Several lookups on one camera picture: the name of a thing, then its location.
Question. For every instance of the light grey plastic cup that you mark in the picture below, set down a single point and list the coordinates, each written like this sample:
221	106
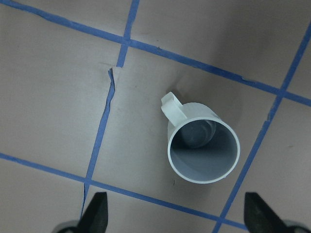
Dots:
201	147

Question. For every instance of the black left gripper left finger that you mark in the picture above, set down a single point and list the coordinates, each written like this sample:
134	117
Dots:
93	220

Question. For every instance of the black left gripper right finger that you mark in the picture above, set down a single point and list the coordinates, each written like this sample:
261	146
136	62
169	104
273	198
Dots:
260	218

